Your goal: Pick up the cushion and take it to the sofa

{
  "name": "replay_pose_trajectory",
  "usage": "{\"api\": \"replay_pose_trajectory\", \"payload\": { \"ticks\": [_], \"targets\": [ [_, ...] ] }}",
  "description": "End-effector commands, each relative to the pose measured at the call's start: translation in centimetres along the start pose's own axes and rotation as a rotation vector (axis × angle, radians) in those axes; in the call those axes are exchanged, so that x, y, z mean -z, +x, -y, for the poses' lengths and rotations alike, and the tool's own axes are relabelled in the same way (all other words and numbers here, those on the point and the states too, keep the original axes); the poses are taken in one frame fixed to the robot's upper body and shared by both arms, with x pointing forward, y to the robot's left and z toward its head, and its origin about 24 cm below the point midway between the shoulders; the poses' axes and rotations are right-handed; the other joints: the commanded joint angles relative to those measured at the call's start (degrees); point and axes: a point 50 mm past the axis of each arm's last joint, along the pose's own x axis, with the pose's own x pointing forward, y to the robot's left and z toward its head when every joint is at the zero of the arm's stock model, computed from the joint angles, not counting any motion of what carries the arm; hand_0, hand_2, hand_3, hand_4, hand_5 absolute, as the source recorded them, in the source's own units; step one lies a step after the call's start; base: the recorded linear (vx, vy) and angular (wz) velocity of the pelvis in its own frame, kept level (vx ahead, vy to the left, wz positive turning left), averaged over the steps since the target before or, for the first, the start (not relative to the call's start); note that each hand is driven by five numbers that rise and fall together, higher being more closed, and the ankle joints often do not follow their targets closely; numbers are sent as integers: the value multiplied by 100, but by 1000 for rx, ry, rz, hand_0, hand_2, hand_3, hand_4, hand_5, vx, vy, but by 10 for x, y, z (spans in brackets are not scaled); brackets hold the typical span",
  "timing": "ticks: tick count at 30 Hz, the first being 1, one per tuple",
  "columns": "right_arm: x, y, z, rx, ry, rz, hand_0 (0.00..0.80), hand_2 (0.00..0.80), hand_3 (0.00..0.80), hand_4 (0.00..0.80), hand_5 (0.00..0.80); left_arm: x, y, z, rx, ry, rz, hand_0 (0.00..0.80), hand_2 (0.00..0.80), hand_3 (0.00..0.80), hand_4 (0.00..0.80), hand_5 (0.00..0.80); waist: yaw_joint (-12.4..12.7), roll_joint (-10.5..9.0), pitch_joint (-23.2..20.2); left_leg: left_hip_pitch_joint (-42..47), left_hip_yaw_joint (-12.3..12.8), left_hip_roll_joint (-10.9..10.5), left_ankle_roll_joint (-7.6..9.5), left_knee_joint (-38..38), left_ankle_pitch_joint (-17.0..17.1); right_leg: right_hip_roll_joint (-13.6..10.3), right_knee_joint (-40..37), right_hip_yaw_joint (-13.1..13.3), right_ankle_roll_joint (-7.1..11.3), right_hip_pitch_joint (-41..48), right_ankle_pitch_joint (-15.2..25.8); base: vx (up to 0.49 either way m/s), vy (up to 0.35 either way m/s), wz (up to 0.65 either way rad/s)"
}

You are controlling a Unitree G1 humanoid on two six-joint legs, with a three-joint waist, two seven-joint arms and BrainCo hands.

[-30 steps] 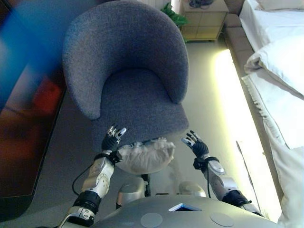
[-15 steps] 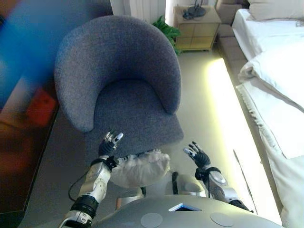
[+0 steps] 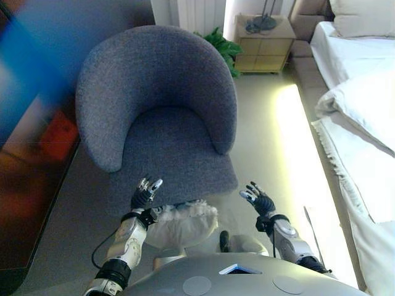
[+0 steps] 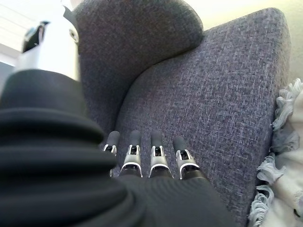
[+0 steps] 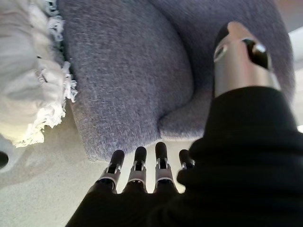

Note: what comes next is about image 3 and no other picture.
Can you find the robot left hand black glove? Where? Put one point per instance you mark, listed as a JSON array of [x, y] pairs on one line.
[[141, 197]]

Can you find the white duvet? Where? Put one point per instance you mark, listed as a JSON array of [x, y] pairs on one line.
[[361, 108]]

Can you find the silver robot left leg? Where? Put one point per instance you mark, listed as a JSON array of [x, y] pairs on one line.
[[169, 257]]

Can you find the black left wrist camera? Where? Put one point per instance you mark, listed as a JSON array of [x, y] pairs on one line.
[[150, 216]]

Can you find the dark metal lamp base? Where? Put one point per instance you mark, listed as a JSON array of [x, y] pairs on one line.
[[260, 21]]

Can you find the grey fabric tub armchair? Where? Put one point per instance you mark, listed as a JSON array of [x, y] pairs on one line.
[[154, 77]]

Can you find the light wooden nightstand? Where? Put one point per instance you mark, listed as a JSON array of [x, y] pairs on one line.
[[265, 49]]

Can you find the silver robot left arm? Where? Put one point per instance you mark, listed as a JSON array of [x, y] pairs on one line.
[[128, 243]]

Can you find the white bed pillow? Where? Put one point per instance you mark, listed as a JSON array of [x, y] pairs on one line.
[[361, 18]]

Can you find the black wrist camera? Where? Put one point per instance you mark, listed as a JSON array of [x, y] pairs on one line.
[[262, 223], [150, 216]]

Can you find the green leafy plant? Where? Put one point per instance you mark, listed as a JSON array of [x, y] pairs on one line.
[[225, 49]]

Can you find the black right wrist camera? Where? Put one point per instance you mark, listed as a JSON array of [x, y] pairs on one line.
[[262, 223]]

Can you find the robot right hand black glove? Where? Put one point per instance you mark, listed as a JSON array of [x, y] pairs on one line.
[[261, 202]]

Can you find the beige upholstered bed frame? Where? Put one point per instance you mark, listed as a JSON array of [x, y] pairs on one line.
[[304, 31]]

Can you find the large glossy colourful screen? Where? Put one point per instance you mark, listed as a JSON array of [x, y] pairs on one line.
[[27, 154]]

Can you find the white bed mattress sheet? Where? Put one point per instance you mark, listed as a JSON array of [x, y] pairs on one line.
[[348, 52]]

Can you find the white fringed cushion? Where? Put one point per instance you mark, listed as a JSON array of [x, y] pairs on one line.
[[182, 225]]

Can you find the silver robot right leg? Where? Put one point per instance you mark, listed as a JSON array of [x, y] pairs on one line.
[[247, 245]]

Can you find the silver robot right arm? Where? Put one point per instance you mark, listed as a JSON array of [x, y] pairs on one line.
[[293, 237]]

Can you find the silver robot leg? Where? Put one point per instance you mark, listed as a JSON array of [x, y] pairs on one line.
[[169, 257], [247, 245]]

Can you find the silver robot torso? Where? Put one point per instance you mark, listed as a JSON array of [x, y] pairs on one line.
[[234, 280]]

